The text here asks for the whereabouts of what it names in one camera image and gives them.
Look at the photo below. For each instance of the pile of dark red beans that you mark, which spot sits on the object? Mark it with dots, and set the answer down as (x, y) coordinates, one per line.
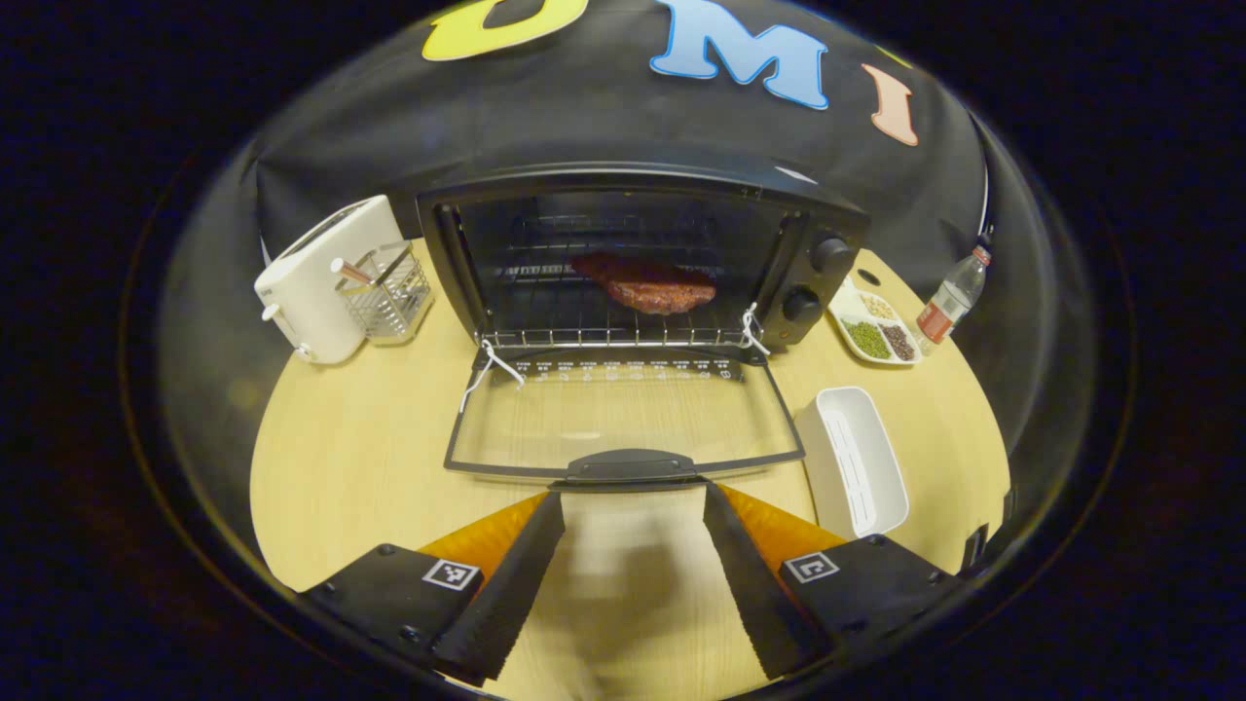
(899, 343)

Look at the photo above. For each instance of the black electric oven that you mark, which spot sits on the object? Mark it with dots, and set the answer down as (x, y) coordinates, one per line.
(642, 180)

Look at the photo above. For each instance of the reddish brown meat slice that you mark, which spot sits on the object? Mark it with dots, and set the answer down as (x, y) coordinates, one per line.
(662, 292)

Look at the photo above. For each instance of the pile of pale beans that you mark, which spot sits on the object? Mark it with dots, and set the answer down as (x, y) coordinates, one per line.
(878, 306)

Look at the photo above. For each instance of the white rectangular tray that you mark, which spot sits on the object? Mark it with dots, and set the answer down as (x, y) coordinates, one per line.
(852, 458)

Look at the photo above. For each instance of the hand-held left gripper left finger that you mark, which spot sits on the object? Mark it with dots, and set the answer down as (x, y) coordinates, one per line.
(506, 594)

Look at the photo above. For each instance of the metal mesh utensil holder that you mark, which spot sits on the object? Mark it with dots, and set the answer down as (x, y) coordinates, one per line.
(399, 302)

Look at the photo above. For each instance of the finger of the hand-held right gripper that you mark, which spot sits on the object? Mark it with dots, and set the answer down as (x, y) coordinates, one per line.
(972, 550)

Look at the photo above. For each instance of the white divided plate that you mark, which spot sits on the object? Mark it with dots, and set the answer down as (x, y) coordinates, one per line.
(845, 302)

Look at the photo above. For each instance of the pile of green beans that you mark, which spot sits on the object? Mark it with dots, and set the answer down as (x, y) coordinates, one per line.
(866, 340)

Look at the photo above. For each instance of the white toaster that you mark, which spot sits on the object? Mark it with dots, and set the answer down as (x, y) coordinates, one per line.
(311, 292)

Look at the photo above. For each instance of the clear plastic bottle red label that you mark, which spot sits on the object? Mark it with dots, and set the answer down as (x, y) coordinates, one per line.
(949, 302)

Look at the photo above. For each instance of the black backdrop cloth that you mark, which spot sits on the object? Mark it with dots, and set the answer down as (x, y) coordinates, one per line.
(604, 127)

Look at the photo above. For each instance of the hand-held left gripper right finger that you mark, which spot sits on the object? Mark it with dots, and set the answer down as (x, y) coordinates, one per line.
(754, 594)

